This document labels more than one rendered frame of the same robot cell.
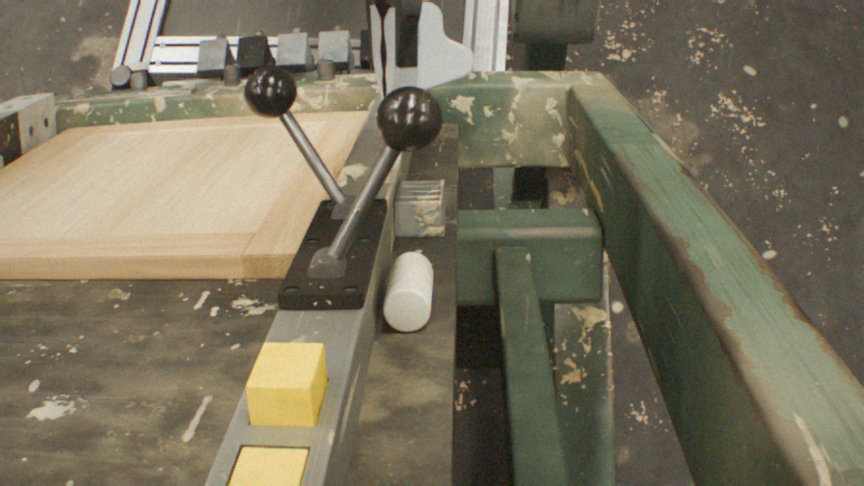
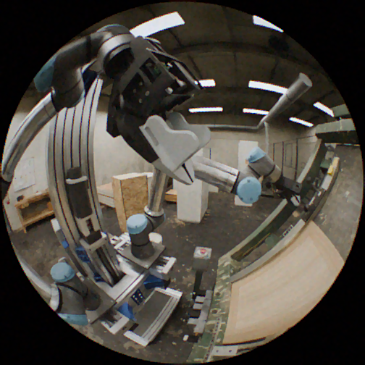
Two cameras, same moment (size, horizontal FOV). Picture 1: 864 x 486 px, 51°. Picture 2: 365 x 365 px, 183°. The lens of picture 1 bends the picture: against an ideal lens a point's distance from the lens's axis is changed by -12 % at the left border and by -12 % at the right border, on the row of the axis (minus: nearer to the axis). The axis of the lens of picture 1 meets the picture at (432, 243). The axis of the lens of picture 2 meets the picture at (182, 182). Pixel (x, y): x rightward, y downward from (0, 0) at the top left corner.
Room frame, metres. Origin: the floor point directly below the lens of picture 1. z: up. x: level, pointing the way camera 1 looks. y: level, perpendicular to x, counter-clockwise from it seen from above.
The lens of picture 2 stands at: (0.78, 0.45, 1.60)
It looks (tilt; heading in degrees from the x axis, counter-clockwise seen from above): 13 degrees down; 280
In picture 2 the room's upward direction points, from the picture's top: straight up
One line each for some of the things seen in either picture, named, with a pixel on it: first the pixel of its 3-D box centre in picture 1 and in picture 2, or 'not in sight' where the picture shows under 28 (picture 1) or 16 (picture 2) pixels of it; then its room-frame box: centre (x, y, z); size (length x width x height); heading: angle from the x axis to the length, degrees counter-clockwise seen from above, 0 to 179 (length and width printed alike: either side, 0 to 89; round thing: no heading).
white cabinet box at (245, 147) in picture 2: not in sight; (246, 172); (-0.65, -3.56, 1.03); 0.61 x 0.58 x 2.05; 78
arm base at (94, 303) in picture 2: not in sight; (82, 293); (1.22, 0.44, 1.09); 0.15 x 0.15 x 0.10
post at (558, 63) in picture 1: (537, 115); (197, 286); (0.75, -0.22, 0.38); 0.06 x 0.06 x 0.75; 84
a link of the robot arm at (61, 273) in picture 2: not in sight; (67, 280); (1.21, 0.44, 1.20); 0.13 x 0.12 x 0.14; 134
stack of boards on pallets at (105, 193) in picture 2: not in sight; (129, 188); (3.46, -3.41, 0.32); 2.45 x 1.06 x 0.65; 78
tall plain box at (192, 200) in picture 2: not in sight; (194, 182); (1.00, -2.53, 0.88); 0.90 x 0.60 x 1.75; 78
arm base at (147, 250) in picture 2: not in sight; (140, 244); (1.11, -0.05, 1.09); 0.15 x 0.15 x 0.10
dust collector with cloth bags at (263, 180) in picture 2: not in sight; (266, 169); (-2.11, -4.79, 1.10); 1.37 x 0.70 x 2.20; 78
